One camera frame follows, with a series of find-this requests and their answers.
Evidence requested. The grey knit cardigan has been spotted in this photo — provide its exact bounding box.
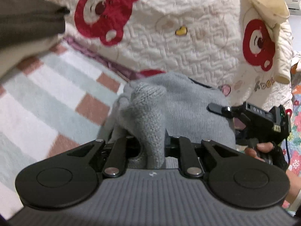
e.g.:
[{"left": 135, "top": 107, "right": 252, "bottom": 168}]
[{"left": 99, "top": 73, "right": 236, "bottom": 169}]

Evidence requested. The person's right hand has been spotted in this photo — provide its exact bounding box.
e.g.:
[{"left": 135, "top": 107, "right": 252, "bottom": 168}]
[{"left": 244, "top": 142, "right": 274, "bottom": 162}]

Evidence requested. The colourful floral quilt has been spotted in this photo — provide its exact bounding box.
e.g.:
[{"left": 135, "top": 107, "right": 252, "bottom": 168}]
[{"left": 282, "top": 60, "right": 301, "bottom": 176}]

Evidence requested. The white quilt with red bears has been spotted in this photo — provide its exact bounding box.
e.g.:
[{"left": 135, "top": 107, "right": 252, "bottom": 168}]
[{"left": 0, "top": 0, "right": 297, "bottom": 113}]

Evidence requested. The folded cream garment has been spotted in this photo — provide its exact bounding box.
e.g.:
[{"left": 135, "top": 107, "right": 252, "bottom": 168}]
[{"left": 0, "top": 34, "right": 63, "bottom": 78}]

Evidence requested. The folded dark brown garment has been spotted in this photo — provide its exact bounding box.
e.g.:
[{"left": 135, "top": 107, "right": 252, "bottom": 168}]
[{"left": 1, "top": 0, "right": 70, "bottom": 48}]

